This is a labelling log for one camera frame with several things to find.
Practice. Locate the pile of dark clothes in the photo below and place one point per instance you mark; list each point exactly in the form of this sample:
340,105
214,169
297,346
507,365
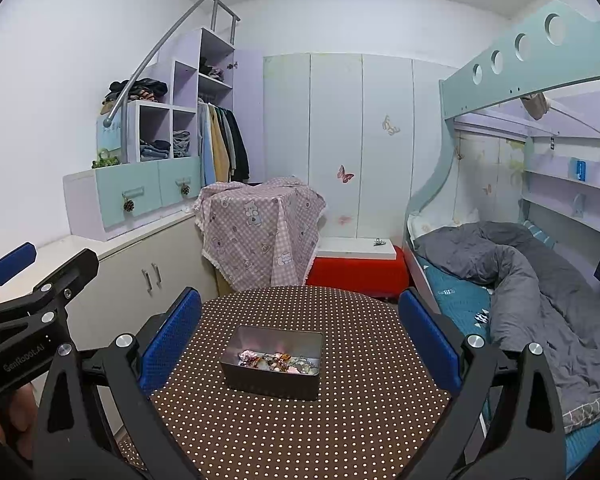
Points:
135,90

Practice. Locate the brown hanging bag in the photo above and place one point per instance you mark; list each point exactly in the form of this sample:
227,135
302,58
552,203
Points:
535,102

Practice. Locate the faint pink flower sticker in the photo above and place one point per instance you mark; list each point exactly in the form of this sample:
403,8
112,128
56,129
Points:
344,219

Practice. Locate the metal tin box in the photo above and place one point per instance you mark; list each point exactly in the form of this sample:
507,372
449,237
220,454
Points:
270,385

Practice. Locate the grey duvet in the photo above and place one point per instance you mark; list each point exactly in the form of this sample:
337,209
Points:
530,300

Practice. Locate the teal bed sheet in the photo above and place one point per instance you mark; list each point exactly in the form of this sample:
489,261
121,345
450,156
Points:
455,295

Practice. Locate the large teal drawer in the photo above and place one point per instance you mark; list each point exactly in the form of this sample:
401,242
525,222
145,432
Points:
127,185

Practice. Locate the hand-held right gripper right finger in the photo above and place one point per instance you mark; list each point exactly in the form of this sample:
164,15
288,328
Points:
427,340

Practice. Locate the small blue box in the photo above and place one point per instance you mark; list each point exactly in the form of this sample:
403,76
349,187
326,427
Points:
578,169

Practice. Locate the folded dark jeans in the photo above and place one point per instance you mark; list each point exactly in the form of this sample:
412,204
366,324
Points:
155,149

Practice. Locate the cardboard box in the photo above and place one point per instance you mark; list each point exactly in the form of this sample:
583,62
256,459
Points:
225,282

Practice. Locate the teal bunk bed frame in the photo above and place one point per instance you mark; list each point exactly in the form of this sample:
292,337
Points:
505,85

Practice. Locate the pale butterfly sticker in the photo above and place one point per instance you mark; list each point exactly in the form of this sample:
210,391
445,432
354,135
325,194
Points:
390,125

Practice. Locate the pink butterfly sticker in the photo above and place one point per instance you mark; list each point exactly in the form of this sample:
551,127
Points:
345,174

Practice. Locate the grey metal handrail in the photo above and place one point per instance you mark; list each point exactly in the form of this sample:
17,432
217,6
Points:
150,55

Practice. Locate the brown polka-dot tablecloth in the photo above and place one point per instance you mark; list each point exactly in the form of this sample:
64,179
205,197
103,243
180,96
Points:
305,435

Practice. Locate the person's left hand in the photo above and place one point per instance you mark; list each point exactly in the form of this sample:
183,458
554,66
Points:
22,405

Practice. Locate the red storage bench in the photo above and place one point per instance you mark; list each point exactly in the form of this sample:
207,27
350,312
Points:
355,277

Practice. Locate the white pillow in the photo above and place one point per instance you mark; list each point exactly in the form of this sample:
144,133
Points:
430,222

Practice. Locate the low white cabinet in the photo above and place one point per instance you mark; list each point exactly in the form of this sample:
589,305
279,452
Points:
125,260

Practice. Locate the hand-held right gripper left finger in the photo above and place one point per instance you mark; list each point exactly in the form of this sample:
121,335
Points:
172,345

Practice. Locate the folded light denim clothes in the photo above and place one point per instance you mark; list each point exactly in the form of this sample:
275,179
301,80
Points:
181,142

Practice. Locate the pink checked bear cloth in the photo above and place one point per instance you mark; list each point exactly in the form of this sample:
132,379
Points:
260,230

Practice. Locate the yellow hanging jacket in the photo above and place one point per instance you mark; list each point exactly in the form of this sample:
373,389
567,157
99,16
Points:
220,145

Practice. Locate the white board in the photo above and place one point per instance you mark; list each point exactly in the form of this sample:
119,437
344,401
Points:
350,249

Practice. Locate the white wardrobe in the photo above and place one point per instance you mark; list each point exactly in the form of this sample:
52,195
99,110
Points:
330,135

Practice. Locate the lilac stair shelf cabinet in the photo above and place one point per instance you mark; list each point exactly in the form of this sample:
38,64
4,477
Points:
247,110

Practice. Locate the teal striped pillow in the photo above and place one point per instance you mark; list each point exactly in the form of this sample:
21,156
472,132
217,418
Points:
540,232

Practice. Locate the black hanging jacket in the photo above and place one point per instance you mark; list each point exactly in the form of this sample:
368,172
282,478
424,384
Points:
237,145

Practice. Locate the small teal drawer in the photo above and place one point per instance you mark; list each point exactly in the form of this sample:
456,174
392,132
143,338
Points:
180,175

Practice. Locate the grey jade pendant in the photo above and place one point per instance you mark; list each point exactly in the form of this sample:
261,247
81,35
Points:
266,363

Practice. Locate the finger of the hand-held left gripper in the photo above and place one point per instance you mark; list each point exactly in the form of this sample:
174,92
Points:
65,280
12,262

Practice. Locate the dark clothes on shelf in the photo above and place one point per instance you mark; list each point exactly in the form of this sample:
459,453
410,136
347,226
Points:
210,71

